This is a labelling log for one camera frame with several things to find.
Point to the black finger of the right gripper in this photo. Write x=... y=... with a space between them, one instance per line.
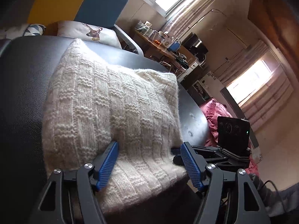
x=177 y=159

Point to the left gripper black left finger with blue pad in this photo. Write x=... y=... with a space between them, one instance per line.
x=69 y=196

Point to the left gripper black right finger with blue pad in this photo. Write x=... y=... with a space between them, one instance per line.
x=228 y=197

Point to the cream knitted sweater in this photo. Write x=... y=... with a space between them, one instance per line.
x=91 y=103

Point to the pink red cloth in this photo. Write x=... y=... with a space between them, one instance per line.
x=212 y=109

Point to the blue kettle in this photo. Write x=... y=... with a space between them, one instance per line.
x=174 y=46

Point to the black appliance on table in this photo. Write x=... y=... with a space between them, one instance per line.
x=195 y=46

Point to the cluttered wooden side table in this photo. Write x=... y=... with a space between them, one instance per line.
x=154 y=45

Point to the deer print white pillow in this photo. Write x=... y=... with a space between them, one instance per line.
x=86 y=32

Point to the black leather ottoman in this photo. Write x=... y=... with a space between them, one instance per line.
x=27 y=64

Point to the beige window curtain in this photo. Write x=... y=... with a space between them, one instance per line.
x=184 y=15

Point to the zebra print pillow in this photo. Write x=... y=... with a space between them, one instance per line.
x=22 y=30

